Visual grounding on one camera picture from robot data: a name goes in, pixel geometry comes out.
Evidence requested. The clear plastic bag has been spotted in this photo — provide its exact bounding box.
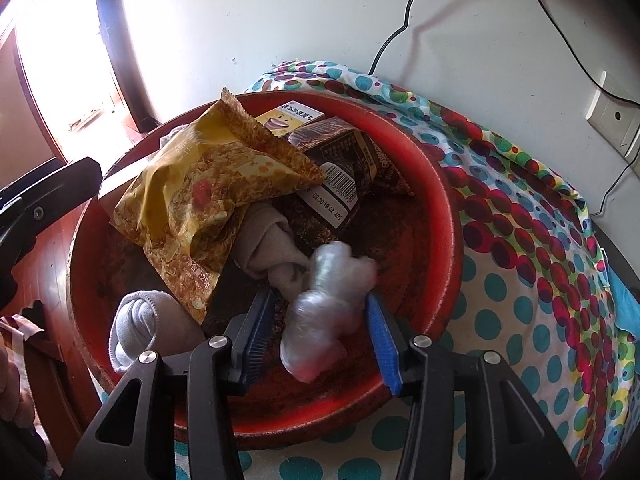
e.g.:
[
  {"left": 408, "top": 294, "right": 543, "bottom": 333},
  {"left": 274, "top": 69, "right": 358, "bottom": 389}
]
[{"left": 280, "top": 240, "right": 378, "bottom": 384}]

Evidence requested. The white sock bundle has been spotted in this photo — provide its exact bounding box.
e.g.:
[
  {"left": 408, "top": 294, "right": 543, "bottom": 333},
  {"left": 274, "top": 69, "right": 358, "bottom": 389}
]
[{"left": 231, "top": 202, "right": 310, "bottom": 304}]

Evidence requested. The yellow noodle snack packet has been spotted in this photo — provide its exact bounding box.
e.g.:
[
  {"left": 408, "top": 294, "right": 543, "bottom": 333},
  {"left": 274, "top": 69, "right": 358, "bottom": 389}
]
[{"left": 112, "top": 90, "right": 324, "bottom": 323}]

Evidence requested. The brown snack packet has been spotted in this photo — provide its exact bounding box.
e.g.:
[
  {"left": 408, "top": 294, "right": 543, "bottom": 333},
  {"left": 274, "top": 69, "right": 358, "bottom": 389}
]
[{"left": 273, "top": 116, "right": 412, "bottom": 249}]

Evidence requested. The tall yellow medicine box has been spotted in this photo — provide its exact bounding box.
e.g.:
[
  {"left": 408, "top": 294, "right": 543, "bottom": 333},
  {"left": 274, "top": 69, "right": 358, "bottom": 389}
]
[{"left": 256, "top": 101, "right": 326, "bottom": 136}]

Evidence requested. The yellow smiley medicine box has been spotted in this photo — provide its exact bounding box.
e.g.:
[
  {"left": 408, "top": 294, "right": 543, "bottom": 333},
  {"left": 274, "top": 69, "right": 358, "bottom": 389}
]
[{"left": 98, "top": 155, "right": 153, "bottom": 217}]

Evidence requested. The person's left hand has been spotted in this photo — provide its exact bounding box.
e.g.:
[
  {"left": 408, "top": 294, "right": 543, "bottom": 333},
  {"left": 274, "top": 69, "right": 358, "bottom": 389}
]
[{"left": 0, "top": 344, "right": 35, "bottom": 428}]

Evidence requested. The polka dot tablecloth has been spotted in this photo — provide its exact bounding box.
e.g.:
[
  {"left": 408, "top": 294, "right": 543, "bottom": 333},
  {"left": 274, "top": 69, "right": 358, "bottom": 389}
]
[{"left": 255, "top": 61, "right": 639, "bottom": 479}]

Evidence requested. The round red rusty tray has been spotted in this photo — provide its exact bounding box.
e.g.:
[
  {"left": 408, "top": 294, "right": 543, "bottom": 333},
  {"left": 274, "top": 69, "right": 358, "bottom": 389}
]
[{"left": 67, "top": 92, "right": 463, "bottom": 450}]

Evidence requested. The blue cloth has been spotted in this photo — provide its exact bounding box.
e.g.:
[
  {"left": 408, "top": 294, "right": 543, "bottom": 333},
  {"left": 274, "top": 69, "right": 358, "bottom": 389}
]
[{"left": 608, "top": 266, "right": 640, "bottom": 340}]

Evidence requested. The white wall socket plate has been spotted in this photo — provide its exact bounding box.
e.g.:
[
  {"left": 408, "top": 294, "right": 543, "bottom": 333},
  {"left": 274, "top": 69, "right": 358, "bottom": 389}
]
[{"left": 586, "top": 70, "right": 639, "bottom": 174}]

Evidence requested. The black power cable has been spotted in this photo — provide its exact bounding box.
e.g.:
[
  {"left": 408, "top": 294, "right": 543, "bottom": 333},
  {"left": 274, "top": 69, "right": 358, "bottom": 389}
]
[{"left": 366, "top": 0, "right": 640, "bottom": 219}]

